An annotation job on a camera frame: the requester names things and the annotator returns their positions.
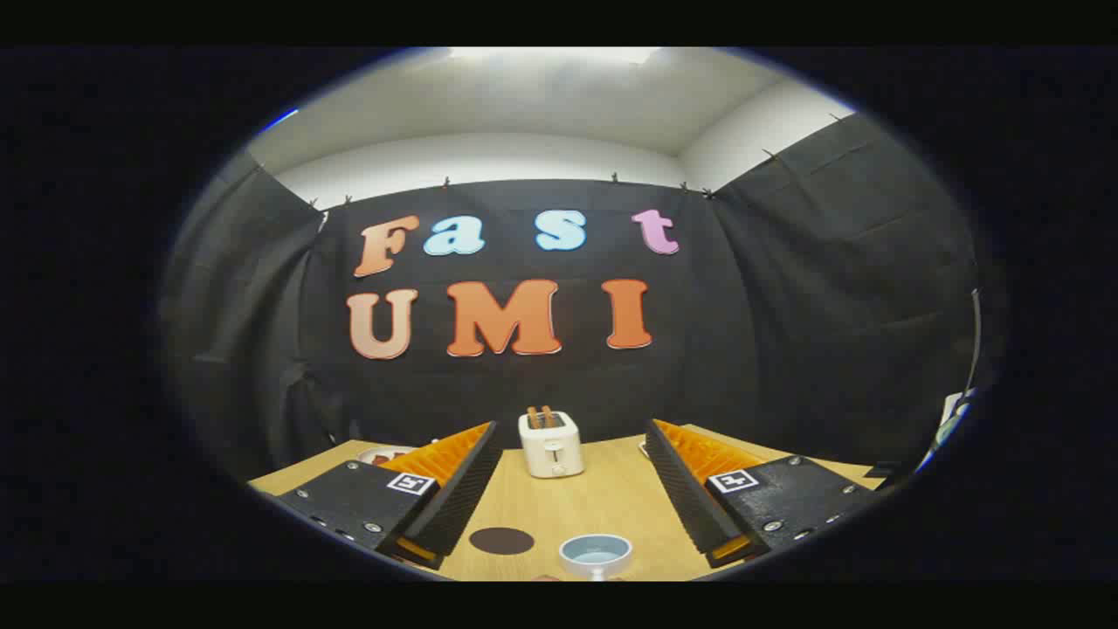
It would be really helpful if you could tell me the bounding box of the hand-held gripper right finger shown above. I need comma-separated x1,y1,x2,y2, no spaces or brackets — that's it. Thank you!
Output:
645,418,877,569

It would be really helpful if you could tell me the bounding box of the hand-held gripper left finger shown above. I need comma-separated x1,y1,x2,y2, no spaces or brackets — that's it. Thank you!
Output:
278,421,505,570

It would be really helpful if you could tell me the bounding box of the dark brown round coaster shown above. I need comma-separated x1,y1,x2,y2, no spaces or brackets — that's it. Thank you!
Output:
469,527,535,556

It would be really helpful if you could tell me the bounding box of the white cup with blue inside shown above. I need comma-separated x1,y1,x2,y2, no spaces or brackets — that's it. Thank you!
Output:
559,534,633,582

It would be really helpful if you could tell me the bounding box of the wooden table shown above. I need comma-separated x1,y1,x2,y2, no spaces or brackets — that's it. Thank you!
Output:
247,434,887,582

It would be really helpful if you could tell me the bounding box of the white toaster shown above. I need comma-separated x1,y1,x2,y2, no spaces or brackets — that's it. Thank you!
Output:
518,411,584,479

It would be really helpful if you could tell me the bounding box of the black backdrop cloth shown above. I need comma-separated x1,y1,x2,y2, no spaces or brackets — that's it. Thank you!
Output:
162,112,983,481

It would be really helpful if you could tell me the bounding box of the ceiling light panel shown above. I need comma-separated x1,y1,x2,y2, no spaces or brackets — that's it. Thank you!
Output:
450,46,662,65

